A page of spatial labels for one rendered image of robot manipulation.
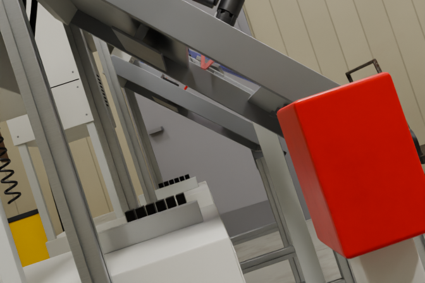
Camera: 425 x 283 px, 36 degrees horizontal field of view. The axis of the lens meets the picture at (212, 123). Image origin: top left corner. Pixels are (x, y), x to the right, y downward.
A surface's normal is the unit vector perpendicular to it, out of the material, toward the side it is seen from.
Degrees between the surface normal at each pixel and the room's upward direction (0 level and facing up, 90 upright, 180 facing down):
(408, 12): 90
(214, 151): 90
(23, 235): 93
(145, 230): 90
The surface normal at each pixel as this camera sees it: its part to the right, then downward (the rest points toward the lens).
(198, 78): 0.03, -0.04
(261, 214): -0.21, 0.04
